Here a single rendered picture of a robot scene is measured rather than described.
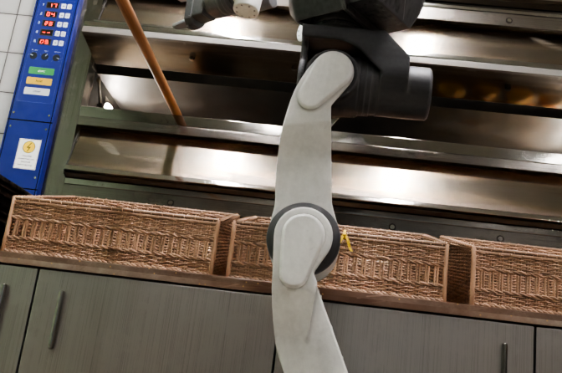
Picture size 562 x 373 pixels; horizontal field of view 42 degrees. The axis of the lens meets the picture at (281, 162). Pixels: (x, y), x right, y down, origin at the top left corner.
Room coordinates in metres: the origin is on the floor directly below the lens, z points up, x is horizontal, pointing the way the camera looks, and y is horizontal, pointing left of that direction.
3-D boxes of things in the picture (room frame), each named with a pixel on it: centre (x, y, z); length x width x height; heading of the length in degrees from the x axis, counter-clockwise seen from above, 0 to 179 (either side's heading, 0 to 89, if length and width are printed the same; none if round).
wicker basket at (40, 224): (2.10, 0.40, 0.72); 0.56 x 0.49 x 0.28; 87
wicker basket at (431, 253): (2.06, -0.19, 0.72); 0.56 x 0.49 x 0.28; 85
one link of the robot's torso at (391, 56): (1.45, -0.15, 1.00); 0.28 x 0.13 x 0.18; 86
